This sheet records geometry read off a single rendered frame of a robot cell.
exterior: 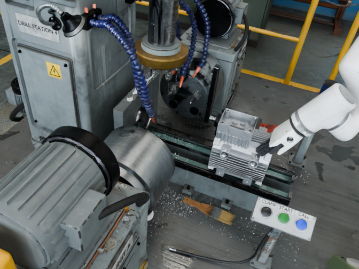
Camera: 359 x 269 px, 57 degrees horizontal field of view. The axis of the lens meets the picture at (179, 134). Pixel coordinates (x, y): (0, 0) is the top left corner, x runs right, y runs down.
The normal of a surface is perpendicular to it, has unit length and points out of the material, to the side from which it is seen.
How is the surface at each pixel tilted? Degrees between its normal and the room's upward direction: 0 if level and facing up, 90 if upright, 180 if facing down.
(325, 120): 95
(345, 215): 0
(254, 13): 90
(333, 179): 0
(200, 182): 90
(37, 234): 49
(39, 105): 90
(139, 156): 21
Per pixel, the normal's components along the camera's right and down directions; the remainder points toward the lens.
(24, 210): 0.44, -0.58
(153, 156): 0.66, -0.39
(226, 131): -0.35, 0.58
